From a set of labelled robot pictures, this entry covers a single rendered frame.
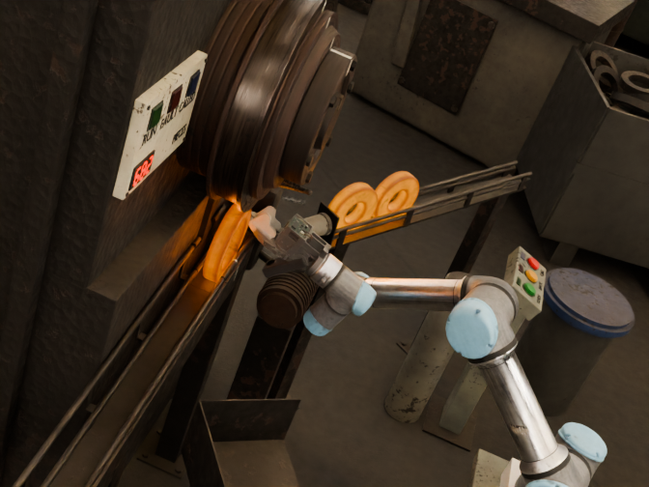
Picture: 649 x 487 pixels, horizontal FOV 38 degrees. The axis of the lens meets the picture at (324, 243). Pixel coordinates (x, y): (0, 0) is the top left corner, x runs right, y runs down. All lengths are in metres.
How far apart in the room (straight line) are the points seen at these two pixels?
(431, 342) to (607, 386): 1.03
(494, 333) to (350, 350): 1.20
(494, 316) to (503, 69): 2.62
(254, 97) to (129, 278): 0.39
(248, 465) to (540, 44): 3.04
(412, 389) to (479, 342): 0.90
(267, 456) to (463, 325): 0.51
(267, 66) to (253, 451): 0.72
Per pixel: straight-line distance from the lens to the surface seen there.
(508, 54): 4.53
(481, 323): 2.03
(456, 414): 3.01
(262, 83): 1.70
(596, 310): 3.14
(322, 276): 2.18
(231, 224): 2.02
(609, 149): 3.96
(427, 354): 2.84
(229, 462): 1.83
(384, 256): 3.71
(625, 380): 3.75
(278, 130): 1.75
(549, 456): 2.18
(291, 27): 1.74
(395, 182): 2.51
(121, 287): 1.70
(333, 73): 1.80
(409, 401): 2.95
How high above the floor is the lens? 1.92
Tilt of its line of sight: 32 degrees down
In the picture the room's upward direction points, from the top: 22 degrees clockwise
